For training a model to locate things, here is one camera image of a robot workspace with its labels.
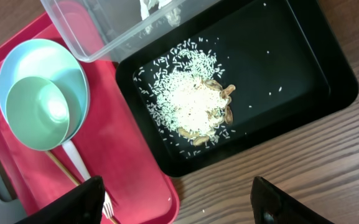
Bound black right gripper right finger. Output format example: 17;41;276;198
250;176;333;224

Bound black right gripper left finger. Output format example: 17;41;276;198
16;175;105;224

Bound mint green bowl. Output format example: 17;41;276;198
5;77;70;151

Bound rice and nut scraps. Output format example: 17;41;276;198
133;37;235;159

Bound clear plastic waste bin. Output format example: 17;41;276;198
41;0;218;62

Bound white plastic fork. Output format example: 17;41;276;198
62;140;116;223

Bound wooden chopstick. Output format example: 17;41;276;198
45;151;119;224

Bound red plastic tray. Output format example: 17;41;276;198
0;14;180;223

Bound black plastic tray bin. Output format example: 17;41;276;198
116;0;359;177

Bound light blue round plate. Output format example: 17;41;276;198
0;39;90;139

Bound crumpled white tissue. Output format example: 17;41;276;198
139;0;181;27

